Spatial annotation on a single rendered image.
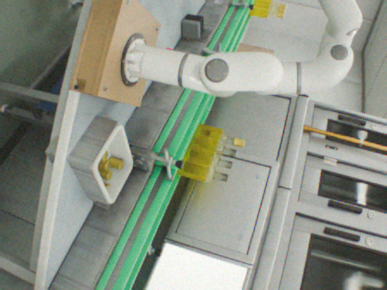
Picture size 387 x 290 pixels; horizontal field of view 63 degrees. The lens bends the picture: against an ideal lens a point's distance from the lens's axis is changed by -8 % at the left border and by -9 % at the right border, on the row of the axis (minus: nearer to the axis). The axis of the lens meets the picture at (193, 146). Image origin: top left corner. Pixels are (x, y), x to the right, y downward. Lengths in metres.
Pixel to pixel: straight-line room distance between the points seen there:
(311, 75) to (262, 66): 0.14
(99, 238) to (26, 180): 0.61
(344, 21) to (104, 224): 0.93
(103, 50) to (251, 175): 0.83
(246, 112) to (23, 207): 1.12
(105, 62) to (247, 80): 0.35
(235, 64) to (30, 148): 1.19
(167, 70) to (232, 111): 0.83
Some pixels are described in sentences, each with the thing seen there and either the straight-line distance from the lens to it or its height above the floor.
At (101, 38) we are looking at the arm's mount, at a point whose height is 0.81.
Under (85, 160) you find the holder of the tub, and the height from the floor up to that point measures 0.81.
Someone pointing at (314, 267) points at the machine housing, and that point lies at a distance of 1.36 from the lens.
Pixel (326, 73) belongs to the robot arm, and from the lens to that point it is 0.86.
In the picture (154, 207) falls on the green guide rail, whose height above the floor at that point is 0.95.
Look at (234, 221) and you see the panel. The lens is 1.32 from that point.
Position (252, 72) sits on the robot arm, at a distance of 0.79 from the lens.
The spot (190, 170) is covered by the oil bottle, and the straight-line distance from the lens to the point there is 1.25.
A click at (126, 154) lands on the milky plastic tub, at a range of 1.12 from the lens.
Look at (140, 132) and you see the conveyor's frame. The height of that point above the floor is 0.82.
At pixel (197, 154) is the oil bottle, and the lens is 1.28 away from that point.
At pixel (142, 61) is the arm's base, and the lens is 0.94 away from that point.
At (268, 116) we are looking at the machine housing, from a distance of 1.69.
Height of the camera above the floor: 1.27
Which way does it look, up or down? 13 degrees down
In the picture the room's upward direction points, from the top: 105 degrees clockwise
